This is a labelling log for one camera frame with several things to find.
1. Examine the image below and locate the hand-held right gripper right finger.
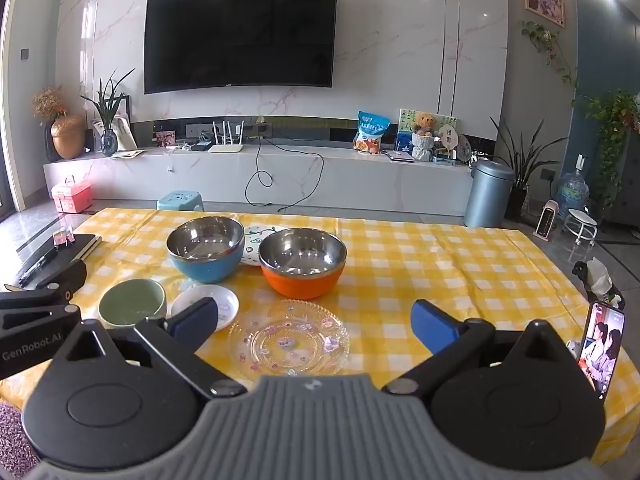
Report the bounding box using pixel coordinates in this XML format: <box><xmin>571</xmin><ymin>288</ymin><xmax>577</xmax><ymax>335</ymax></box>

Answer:
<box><xmin>382</xmin><ymin>300</ymin><xmax>576</xmax><ymax>396</ymax></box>

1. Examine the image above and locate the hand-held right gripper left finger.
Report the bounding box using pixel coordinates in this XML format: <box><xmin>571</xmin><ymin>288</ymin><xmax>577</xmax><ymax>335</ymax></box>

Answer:
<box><xmin>52</xmin><ymin>297</ymin><xmax>247</xmax><ymax>400</ymax></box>

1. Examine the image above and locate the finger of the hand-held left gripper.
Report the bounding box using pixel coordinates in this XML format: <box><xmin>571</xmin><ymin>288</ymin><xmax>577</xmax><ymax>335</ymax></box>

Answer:
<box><xmin>0</xmin><ymin>260</ymin><xmax>88</xmax><ymax>306</ymax></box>
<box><xmin>0</xmin><ymin>302</ymin><xmax>82</xmax><ymax>332</ymax></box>

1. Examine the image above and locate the small white printed plate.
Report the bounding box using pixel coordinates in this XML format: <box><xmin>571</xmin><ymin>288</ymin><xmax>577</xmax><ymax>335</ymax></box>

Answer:
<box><xmin>171</xmin><ymin>284</ymin><xmax>240</xmax><ymax>333</ymax></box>

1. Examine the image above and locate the blue steel bowl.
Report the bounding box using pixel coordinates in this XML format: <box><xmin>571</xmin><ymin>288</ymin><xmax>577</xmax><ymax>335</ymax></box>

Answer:
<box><xmin>166</xmin><ymin>217</ymin><xmax>246</xmax><ymax>283</ymax></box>

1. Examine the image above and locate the green ceramic bowl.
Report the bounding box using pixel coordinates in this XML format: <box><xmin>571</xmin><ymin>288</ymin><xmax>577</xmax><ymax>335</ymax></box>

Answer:
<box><xmin>98</xmin><ymin>279</ymin><xmax>167</xmax><ymax>330</ymax></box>

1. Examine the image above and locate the white leaf-pattern plate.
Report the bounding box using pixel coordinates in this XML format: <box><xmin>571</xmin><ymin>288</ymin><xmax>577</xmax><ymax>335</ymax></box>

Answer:
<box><xmin>241</xmin><ymin>225</ymin><xmax>288</xmax><ymax>266</ymax></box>

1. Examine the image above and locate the clear glass printed plate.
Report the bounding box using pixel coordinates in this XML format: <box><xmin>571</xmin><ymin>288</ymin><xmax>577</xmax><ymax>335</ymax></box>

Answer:
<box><xmin>227</xmin><ymin>300</ymin><xmax>350</xmax><ymax>376</ymax></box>

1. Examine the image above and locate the orange steel bowl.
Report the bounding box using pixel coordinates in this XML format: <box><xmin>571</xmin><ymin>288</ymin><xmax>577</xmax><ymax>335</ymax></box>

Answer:
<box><xmin>258</xmin><ymin>228</ymin><xmax>347</xmax><ymax>301</ymax></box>

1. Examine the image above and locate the black pen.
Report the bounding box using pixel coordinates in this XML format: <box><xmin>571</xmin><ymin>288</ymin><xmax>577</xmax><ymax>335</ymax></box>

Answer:
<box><xmin>19</xmin><ymin>250</ymin><xmax>58</xmax><ymax>281</ymax></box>

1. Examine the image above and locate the black notebook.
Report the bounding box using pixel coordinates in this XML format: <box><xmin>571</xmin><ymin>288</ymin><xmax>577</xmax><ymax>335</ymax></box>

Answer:
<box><xmin>15</xmin><ymin>234</ymin><xmax>102</xmax><ymax>288</ymax></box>

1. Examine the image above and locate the yellow checkered tablecloth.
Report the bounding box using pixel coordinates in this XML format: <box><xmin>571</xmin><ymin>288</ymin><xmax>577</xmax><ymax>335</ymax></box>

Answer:
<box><xmin>0</xmin><ymin>208</ymin><xmax>640</xmax><ymax>466</ymax></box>

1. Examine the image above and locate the pink storage box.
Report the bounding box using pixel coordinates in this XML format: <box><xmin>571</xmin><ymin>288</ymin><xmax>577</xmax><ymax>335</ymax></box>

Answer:
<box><xmin>51</xmin><ymin>176</ymin><xmax>93</xmax><ymax>213</ymax></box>

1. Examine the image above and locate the purple rug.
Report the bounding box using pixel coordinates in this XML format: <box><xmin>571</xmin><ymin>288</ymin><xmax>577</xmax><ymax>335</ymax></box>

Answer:
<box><xmin>0</xmin><ymin>400</ymin><xmax>41</xmax><ymax>478</ymax></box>

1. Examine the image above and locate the light blue plastic stool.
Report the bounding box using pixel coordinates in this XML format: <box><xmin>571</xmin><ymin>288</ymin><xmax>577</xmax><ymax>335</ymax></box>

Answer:
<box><xmin>156</xmin><ymin>190</ymin><xmax>203</xmax><ymax>212</ymax></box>

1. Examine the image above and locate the bronze acorn-shaped jar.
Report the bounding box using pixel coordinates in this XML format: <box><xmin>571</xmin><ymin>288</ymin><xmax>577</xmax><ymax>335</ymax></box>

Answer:
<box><xmin>51</xmin><ymin>114</ymin><xmax>87</xmax><ymax>160</ymax></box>

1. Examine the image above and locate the glass vase with green plant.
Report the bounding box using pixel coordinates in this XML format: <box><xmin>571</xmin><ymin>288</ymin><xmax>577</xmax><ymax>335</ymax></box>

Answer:
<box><xmin>80</xmin><ymin>67</ymin><xmax>136</xmax><ymax>156</ymax></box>

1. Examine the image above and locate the grey-blue trash can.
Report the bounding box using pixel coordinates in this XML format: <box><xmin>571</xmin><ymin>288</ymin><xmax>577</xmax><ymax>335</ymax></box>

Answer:
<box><xmin>464</xmin><ymin>160</ymin><xmax>516</xmax><ymax>228</ymax></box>

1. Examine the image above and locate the small white heater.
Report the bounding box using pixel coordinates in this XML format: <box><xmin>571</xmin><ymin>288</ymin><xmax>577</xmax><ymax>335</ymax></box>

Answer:
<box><xmin>534</xmin><ymin>200</ymin><xmax>560</xmax><ymax>239</ymax></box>

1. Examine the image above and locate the white framed picture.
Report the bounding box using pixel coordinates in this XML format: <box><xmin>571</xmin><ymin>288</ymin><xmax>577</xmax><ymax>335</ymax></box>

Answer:
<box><xmin>92</xmin><ymin>97</ymin><xmax>137</xmax><ymax>152</ymax></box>

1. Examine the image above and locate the smartphone on stand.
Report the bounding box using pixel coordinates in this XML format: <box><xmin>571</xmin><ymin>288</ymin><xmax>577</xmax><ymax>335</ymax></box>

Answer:
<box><xmin>577</xmin><ymin>301</ymin><xmax>626</xmax><ymax>401</ymax></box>

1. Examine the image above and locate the black tissue holder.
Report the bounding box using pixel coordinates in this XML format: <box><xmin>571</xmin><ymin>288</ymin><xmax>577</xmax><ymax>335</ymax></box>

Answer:
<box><xmin>572</xmin><ymin>257</ymin><xmax>626</xmax><ymax>311</ymax></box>

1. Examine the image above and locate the white router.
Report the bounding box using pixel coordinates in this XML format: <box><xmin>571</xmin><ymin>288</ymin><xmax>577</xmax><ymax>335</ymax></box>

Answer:
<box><xmin>207</xmin><ymin>120</ymin><xmax>244</xmax><ymax>154</ymax></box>

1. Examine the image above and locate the white marble television cabinet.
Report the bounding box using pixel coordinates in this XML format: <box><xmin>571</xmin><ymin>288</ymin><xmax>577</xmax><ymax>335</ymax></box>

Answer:
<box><xmin>42</xmin><ymin>145</ymin><xmax>476</xmax><ymax>211</ymax></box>

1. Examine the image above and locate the dried flower bouquet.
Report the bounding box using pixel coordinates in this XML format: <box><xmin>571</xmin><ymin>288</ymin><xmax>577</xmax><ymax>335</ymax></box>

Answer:
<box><xmin>32</xmin><ymin>87</ymin><xmax>66</xmax><ymax>161</ymax></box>

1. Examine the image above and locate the potted long-leaf plant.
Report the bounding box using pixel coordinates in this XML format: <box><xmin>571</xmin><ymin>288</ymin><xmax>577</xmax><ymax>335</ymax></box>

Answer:
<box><xmin>490</xmin><ymin>117</ymin><xmax>556</xmax><ymax>222</ymax></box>

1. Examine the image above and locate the round white stool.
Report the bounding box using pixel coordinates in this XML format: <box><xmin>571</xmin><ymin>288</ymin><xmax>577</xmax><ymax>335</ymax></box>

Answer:
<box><xmin>562</xmin><ymin>208</ymin><xmax>598</xmax><ymax>247</ymax></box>

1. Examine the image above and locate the teddy bear bouquet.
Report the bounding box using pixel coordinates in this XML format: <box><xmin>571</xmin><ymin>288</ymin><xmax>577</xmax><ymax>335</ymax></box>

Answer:
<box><xmin>410</xmin><ymin>112</ymin><xmax>437</xmax><ymax>162</ymax></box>

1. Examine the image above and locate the round hand fan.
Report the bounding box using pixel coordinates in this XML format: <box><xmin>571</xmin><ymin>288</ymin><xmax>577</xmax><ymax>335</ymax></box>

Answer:
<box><xmin>436</xmin><ymin>125</ymin><xmax>458</xmax><ymax>161</ymax></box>

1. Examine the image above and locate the blue water jug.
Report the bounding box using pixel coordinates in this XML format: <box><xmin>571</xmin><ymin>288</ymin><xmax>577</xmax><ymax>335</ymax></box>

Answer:
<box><xmin>556</xmin><ymin>170</ymin><xmax>588</xmax><ymax>221</ymax></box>

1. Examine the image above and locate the green canvas painting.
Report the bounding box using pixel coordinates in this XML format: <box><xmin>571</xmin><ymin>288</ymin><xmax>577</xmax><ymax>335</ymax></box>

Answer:
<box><xmin>396</xmin><ymin>108</ymin><xmax>457</xmax><ymax>153</ymax></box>

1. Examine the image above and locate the blue snack bag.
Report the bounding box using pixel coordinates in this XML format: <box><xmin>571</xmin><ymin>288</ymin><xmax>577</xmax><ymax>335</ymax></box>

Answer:
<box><xmin>353</xmin><ymin>111</ymin><xmax>391</xmax><ymax>153</ymax></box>

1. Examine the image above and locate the leafy green plant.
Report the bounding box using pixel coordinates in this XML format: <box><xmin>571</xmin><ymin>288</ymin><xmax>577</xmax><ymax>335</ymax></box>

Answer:
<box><xmin>582</xmin><ymin>89</ymin><xmax>640</xmax><ymax>211</ymax></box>

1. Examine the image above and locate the black flat-screen television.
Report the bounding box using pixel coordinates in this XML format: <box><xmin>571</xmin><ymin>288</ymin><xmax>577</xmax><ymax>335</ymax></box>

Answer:
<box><xmin>144</xmin><ymin>0</ymin><xmax>338</xmax><ymax>95</ymax></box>

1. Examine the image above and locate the hanging vine plant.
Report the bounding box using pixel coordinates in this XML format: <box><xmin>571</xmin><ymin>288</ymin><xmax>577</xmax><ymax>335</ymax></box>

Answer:
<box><xmin>517</xmin><ymin>20</ymin><xmax>578</xmax><ymax>106</ymax></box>

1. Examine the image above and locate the black cable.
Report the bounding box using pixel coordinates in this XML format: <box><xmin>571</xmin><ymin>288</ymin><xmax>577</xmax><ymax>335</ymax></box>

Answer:
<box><xmin>245</xmin><ymin>132</ymin><xmax>323</xmax><ymax>208</ymax></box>

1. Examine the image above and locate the framed wall picture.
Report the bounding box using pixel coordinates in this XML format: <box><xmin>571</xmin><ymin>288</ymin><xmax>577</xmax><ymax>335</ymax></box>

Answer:
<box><xmin>522</xmin><ymin>0</ymin><xmax>567</xmax><ymax>28</ymax></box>

